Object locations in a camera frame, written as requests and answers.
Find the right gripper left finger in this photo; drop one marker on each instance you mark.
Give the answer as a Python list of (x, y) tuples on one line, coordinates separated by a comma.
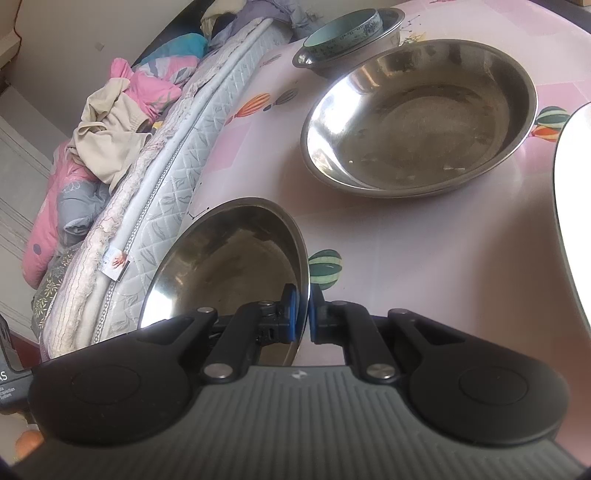
[(253, 326)]

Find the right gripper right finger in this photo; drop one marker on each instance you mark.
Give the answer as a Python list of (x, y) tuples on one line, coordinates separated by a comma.
[(350, 326)]

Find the large steel plate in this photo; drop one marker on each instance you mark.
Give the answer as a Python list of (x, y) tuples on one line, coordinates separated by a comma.
[(419, 120), (244, 250)]

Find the teal ceramic bowl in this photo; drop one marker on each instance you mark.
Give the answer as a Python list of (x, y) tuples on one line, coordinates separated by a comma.
[(344, 33)]

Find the person left hand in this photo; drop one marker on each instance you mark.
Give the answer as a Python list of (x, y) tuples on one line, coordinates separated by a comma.
[(28, 442)]

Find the white quilted mattress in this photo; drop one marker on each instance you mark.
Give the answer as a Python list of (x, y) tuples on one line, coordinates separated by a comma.
[(104, 284)]

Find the pink floral blanket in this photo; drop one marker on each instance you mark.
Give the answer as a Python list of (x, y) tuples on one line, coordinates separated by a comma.
[(75, 197)]

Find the beige clothing pile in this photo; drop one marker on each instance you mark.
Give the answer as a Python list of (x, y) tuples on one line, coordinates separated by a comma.
[(111, 133)]

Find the teal patterned pillow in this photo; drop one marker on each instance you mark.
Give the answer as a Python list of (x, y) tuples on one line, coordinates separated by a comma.
[(176, 60)]

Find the purple grey clothes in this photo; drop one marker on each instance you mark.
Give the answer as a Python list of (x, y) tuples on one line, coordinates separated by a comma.
[(224, 19)]

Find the black headboard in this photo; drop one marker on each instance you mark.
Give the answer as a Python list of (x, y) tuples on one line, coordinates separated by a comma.
[(187, 21)]

